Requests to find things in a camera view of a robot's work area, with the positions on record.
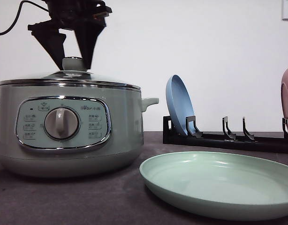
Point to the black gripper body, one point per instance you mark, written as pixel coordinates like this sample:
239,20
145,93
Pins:
77,14

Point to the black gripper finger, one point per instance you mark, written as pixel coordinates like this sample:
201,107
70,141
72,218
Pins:
87,37
48,33

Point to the glass steamer lid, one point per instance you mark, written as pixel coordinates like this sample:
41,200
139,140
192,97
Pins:
74,72

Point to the green plate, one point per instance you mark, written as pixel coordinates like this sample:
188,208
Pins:
220,184

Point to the green electric steamer pot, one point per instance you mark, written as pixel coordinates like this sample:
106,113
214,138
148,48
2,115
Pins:
70,130

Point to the blue plate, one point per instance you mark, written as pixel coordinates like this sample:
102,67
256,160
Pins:
180,103

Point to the black plate rack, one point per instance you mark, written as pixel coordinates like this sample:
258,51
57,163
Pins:
194,137

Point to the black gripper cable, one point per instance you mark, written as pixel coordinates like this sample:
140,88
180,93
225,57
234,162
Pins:
18,14

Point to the white wall socket right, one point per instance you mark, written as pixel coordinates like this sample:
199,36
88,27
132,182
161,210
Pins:
284,10

